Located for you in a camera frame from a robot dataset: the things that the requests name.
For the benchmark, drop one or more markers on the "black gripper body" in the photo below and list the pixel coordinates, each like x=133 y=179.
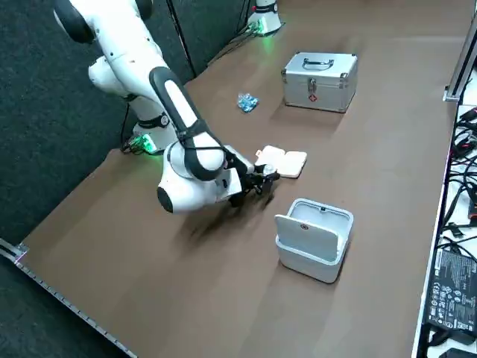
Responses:
x=249 y=184

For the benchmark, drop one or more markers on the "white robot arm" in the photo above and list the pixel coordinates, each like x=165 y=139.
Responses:
x=179 y=104
x=266 y=13

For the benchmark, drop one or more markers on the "white plastic pill box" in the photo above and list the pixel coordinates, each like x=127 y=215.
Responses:
x=290 y=162

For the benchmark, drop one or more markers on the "white bin with lid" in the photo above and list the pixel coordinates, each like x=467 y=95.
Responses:
x=309 y=238

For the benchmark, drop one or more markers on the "blue white blister packet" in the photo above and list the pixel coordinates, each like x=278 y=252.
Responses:
x=247 y=102

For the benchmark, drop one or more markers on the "silver aluminium first aid case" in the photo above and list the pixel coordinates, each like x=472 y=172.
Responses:
x=328 y=89

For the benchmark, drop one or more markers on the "large labelled black power adapter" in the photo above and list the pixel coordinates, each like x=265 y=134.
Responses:
x=452 y=291

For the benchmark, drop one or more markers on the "aluminium frame post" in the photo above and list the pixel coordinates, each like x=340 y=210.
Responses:
x=460 y=74

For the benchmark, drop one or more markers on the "aluminium table edge rail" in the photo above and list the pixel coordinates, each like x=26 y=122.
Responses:
x=56 y=294

